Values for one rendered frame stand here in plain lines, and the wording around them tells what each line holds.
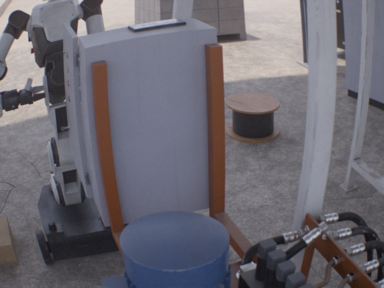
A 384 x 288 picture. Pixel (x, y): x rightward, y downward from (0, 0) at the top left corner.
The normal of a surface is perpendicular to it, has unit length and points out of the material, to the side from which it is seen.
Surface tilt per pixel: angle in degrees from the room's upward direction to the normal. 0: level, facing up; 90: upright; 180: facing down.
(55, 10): 54
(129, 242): 23
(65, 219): 0
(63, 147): 88
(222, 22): 90
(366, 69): 100
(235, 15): 90
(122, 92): 90
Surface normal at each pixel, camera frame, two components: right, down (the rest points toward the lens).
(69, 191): 0.22, -0.50
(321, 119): 0.34, 0.37
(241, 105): -0.04, -0.90
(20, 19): 0.37, -0.19
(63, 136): 0.05, -0.80
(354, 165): -0.94, 0.18
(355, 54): -0.75, 0.30
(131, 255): -0.32, -0.72
